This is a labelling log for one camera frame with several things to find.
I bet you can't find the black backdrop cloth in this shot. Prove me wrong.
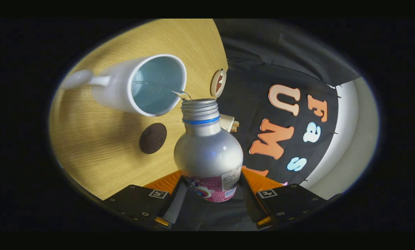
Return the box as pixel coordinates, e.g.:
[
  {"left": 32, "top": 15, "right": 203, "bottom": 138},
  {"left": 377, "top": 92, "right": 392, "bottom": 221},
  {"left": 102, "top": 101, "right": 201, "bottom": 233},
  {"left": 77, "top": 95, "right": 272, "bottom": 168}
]
[{"left": 173, "top": 19, "right": 362, "bottom": 231}]

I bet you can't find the wooden table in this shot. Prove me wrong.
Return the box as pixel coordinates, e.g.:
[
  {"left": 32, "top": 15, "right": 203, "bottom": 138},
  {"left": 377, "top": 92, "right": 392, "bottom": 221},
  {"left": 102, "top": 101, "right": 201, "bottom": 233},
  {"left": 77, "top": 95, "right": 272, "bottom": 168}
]
[{"left": 49, "top": 19, "right": 229, "bottom": 200}]

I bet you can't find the clear juice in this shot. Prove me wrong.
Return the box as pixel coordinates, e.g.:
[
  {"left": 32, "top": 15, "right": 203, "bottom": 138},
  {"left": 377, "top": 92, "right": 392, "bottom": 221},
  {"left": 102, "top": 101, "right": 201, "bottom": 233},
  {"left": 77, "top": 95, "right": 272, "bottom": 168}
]
[{"left": 133, "top": 81, "right": 192, "bottom": 101}]

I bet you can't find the silver juice bottle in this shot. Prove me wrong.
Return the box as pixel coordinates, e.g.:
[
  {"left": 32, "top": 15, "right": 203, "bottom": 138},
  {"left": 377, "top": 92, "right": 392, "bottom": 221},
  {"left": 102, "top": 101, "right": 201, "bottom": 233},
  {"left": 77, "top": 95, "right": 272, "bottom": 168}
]
[{"left": 174, "top": 98, "right": 244, "bottom": 203}]

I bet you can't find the white cup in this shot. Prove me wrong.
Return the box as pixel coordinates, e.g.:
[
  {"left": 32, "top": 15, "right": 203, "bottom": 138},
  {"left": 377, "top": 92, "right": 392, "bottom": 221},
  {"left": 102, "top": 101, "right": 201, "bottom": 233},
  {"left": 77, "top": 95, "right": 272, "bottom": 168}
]
[{"left": 60, "top": 54, "right": 188, "bottom": 117}]

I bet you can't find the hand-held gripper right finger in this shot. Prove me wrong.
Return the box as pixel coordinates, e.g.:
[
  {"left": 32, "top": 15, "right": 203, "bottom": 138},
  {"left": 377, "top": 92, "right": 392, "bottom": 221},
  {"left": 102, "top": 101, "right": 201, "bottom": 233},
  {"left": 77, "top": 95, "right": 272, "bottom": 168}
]
[{"left": 240, "top": 167, "right": 327, "bottom": 230}]

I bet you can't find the white plate with red food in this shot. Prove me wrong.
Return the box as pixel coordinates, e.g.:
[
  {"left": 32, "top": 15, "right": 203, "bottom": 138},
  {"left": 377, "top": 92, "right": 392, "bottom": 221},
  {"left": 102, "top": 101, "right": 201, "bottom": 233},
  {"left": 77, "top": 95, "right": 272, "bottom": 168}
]
[{"left": 210, "top": 68, "right": 227, "bottom": 98}]

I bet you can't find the white toaster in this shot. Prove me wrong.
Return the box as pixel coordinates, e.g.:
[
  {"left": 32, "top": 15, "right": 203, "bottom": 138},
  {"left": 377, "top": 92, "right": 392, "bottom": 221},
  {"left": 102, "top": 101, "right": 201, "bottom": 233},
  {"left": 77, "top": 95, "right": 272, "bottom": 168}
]
[{"left": 219, "top": 114, "right": 236, "bottom": 133}]

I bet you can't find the dark brown round coaster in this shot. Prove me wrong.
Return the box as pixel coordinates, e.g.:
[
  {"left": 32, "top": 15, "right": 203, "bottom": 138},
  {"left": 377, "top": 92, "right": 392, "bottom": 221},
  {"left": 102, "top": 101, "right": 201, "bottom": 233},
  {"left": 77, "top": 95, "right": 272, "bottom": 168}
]
[{"left": 139, "top": 123, "right": 167, "bottom": 155}]

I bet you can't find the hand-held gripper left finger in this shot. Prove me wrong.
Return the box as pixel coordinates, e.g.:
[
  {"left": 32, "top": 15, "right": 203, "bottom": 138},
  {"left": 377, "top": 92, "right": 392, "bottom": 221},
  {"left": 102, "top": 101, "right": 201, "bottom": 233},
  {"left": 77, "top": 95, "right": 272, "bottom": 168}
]
[{"left": 102, "top": 170, "right": 189, "bottom": 230}]

